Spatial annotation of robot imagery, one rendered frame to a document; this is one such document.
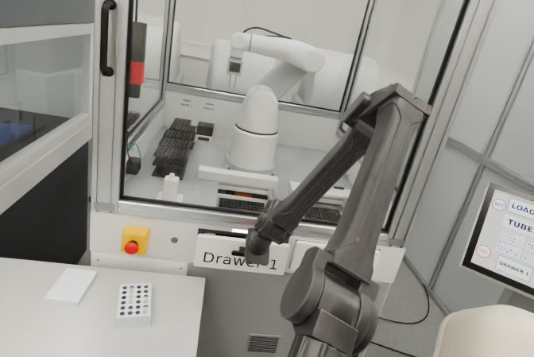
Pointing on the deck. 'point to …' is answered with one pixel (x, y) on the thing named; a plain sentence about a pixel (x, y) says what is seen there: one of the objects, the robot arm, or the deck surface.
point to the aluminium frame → (399, 238)
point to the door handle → (106, 36)
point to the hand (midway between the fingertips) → (253, 255)
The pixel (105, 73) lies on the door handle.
